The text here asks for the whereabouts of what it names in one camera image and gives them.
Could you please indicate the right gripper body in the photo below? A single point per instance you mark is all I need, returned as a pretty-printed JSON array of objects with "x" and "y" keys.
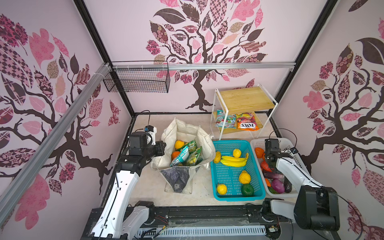
[{"x": 266, "y": 155}]

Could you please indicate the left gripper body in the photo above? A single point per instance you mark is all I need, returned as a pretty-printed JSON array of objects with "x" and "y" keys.
[{"x": 156, "y": 150}]

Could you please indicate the orange fruit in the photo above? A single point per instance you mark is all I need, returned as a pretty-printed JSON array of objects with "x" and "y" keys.
[{"x": 174, "y": 155}]

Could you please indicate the yellow red peach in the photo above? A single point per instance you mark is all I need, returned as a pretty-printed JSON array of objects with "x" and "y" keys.
[{"x": 179, "y": 144}]

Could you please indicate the green Fox's bag top shelf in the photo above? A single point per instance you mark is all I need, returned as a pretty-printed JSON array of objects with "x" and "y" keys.
[{"x": 183, "y": 156}]

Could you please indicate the beige canvas grocery bag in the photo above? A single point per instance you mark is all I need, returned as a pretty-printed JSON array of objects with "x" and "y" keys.
[{"x": 179, "y": 177}]

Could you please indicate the yellow green candy bag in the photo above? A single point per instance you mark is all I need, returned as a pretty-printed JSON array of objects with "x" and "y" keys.
[
  {"x": 194, "y": 158},
  {"x": 191, "y": 146}
]

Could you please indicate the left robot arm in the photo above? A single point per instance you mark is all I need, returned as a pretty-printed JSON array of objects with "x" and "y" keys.
[{"x": 112, "y": 224}]

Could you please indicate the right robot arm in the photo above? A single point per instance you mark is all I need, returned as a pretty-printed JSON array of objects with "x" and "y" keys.
[{"x": 316, "y": 207}]

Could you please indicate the orange Fox's candy bag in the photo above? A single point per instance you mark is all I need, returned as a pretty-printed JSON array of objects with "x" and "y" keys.
[{"x": 247, "y": 122}]

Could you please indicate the green Fox's candy bag lower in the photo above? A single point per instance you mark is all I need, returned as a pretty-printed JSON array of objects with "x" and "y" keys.
[{"x": 228, "y": 122}]

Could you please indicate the orange toy pumpkin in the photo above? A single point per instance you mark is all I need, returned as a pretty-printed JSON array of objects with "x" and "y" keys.
[{"x": 260, "y": 153}]

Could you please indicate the red toy tomato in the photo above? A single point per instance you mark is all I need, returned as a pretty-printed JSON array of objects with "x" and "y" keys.
[{"x": 265, "y": 166}]

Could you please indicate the white plastic basket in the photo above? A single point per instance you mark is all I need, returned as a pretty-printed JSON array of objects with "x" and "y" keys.
[{"x": 285, "y": 145}]

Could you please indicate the long purple eggplant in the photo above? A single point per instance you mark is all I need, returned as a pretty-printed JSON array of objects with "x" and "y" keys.
[{"x": 272, "y": 175}]

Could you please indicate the orange toy carrot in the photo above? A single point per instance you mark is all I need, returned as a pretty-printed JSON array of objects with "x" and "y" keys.
[{"x": 268, "y": 182}]

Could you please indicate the purple onion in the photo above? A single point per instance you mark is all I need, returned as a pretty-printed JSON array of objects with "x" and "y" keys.
[{"x": 277, "y": 186}]

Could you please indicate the small yellow lemon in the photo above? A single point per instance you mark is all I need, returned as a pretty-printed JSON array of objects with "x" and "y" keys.
[{"x": 237, "y": 153}]

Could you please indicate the teal plastic basket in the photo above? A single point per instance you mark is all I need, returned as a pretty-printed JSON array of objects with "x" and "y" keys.
[{"x": 229, "y": 176}]

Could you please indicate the green pepper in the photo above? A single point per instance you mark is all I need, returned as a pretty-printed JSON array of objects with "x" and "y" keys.
[{"x": 247, "y": 190}]

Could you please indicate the wrinkled yellow fruit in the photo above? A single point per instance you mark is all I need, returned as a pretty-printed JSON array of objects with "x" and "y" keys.
[{"x": 217, "y": 158}]

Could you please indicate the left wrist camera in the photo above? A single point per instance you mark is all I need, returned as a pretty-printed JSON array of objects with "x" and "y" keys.
[{"x": 151, "y": 134}]

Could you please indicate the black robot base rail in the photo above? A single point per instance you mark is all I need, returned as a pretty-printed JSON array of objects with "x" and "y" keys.
[{"x": 239, "y": 222}]

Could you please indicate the black wire wall basket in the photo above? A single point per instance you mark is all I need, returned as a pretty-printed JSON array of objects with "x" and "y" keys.
[{"x": 138, "y": 77}]

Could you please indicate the aluminium frame rail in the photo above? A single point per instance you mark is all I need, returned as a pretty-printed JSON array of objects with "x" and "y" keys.
[{"x": 12, "y": 195}]

